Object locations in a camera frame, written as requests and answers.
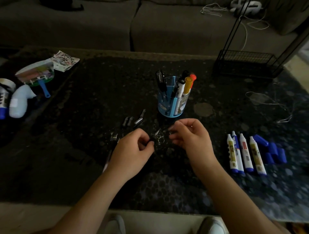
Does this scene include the person's left hand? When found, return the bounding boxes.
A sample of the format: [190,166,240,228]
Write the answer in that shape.
[106,128,155,182]

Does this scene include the person's right hand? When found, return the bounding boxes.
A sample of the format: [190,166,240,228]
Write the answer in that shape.
[169,118,218,172]

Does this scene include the person's right forearm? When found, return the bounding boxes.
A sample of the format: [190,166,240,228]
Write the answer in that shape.
[193,158,284,234]

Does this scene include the person's left forearm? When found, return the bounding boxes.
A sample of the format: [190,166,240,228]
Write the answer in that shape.
[48,168,136,234]

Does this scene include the clear pen parts with spring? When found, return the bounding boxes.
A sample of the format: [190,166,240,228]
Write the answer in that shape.
[154,129,172,145]

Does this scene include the blue plastic pen holder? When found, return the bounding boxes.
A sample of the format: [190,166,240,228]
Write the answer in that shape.
[158,76,191,118]

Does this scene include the white marker with black cap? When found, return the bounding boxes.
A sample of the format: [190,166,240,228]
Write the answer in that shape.
[174,79,186,116]

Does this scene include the white marker with yellow cap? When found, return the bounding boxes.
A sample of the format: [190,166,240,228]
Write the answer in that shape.
[183,77,193,97]

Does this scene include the uncapped white marker yellow label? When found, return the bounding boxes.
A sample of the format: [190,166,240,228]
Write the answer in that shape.
[227,134,239,174]
[249,136,267,176]

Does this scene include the black pens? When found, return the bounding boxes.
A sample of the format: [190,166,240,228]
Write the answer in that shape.
[156,70,168,102]

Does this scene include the uncapped white marker blue label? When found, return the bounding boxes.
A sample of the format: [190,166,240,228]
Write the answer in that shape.
[231,131,245,174]

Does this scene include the uncapped white marker red label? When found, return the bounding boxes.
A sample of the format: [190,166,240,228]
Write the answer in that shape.
[239,133,254,173]

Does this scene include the person's left shoe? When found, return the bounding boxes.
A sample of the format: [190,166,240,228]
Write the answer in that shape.
[103,214,126,234]

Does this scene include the person's shoe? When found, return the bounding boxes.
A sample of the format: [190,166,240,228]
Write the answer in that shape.
[197,216,226,234]
[103,214,126,234]

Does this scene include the person's right shoe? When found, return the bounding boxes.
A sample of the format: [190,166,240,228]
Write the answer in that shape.
[197,216,226,234]

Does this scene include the grey sofa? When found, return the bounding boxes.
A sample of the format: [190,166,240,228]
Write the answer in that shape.
[0,0,309,58]

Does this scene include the printed paper sheet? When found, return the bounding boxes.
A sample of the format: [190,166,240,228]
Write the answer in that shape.
[50,50,80,72]

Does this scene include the clear plastic bag with items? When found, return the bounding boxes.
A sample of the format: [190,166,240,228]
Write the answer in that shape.
[15,59,55,86]

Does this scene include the white plastic bottle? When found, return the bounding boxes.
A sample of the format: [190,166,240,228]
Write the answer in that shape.
[9,85,37,119]

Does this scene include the white device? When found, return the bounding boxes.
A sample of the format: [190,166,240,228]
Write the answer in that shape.
[229,0,263,14]

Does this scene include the white tube with blue cap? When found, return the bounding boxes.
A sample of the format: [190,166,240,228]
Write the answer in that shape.
[0,86,10,120]

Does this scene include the black object on sofa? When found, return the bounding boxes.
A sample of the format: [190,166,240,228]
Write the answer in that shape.
[39,0,84,11]

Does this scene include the black wire rack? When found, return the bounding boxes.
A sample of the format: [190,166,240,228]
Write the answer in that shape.
[212,0,309,79]

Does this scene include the thin wire loop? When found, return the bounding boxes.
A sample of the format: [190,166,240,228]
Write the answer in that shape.
[245,83,296,123]

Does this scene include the blue handled tool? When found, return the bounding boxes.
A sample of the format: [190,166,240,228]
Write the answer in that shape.
[38,79,51,98]

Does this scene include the white cable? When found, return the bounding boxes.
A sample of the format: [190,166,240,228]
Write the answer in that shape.
[239,10,270,51]

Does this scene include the white cord bundle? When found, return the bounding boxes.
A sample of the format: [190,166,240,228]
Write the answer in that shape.
[200,3,228,17]

